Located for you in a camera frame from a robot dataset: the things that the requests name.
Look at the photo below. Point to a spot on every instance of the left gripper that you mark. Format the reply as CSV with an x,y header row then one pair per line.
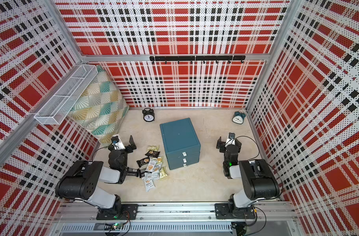
x,y
126,148

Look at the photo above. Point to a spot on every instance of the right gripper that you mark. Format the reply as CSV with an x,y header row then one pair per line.
x,y
227,147

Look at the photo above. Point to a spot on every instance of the white cookie packet orange print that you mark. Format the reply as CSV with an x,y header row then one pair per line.
x,y
151,165

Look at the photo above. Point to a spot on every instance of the teal drawer cabinet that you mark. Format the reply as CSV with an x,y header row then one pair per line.
x,y
181,144

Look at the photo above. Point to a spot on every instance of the green cookie packet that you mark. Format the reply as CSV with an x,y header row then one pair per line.
x,y
162,173
158,164
153,148

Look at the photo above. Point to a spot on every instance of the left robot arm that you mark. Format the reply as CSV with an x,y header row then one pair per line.
x,y
80,181

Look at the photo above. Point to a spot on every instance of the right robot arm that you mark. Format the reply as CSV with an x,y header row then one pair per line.
x,y
258,180

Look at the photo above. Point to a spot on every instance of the black cookie packet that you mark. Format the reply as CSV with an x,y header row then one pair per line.
x,y
153,153
142,162

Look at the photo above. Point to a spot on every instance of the teal alarm clock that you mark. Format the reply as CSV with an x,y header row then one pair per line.
x,y
238,117

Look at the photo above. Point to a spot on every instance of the black alarm clock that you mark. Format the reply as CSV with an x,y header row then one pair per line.
x,y
148,115

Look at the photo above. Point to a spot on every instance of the patterned pillow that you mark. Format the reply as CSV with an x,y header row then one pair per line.
x,y
101,108

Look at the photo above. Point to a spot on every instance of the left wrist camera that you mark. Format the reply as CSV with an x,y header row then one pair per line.
x,y
116,143

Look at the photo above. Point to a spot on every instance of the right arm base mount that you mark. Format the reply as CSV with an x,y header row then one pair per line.
x,y
227,211

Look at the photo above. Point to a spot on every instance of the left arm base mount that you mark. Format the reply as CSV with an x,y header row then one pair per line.
x,y
120,212

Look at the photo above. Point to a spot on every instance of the white wire basket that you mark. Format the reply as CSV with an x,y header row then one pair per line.
x,y
60,104

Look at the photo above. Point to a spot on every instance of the black hook rail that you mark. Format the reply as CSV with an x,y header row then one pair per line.
x,y
196,58

